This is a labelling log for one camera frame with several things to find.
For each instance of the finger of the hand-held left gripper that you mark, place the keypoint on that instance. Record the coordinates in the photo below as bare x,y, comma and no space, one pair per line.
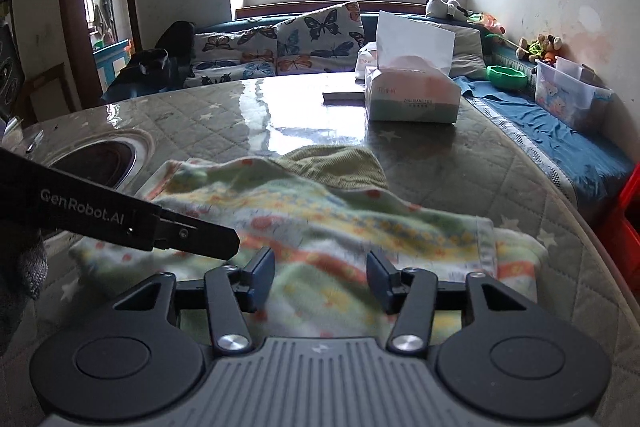
205,237

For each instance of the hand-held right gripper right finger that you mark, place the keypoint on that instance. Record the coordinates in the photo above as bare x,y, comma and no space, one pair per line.
381,282

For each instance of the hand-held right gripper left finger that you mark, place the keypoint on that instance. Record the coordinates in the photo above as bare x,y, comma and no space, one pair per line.
262,279

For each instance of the pastel printed children's jacket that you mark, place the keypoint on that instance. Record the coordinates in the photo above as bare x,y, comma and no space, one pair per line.
325,232

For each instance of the hanging clothes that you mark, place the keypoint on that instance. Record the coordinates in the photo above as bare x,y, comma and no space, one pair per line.
104,12

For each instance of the person's left hand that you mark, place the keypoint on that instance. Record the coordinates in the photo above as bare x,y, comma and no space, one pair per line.
22,282

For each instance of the black round induction cooktop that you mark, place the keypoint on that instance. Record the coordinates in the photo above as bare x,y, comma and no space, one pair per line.
100,167

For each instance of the wooden framed panel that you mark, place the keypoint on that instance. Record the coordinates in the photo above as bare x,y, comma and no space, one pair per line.
52,92

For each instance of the blue and white cabinet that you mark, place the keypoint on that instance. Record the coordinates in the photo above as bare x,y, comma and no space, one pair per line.
112,64

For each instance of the dark patterned object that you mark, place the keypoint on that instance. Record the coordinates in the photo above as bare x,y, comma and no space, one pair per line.
10,72

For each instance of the black bag on sofa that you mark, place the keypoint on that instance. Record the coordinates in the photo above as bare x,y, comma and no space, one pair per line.
155,62

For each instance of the butterfly print pillow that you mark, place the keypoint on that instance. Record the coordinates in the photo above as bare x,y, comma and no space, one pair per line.
235,57
320,37

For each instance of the flat grey device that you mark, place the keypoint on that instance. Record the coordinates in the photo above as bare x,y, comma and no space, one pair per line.
344,97

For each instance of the open pink tissue pack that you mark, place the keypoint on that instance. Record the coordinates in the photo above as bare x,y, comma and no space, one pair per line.
412,92

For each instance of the blue sofa sheet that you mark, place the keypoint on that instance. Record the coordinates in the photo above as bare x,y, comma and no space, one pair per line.
550,137

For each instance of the green plastic bowl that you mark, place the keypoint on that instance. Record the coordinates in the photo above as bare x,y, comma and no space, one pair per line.
507,78

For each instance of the red plastic stool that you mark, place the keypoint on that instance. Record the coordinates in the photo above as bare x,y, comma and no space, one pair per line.
622,222

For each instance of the plain grey pillow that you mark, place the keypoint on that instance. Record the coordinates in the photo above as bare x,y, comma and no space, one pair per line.
467,44

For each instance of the teal corner sofa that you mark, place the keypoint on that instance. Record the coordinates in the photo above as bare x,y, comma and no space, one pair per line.
505,57

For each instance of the clear plastic storage box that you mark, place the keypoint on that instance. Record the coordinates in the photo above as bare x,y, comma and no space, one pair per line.
570,97

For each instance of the pink and green plush toy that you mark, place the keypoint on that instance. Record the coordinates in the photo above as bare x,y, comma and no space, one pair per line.
487,23

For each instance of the brown plush toy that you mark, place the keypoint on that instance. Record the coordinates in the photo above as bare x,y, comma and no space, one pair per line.
537,49

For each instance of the white plush toy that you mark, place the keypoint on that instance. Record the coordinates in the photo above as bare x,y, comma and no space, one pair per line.
445,7

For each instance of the brown wooden door frame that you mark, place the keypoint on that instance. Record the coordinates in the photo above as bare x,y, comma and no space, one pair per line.
67,7

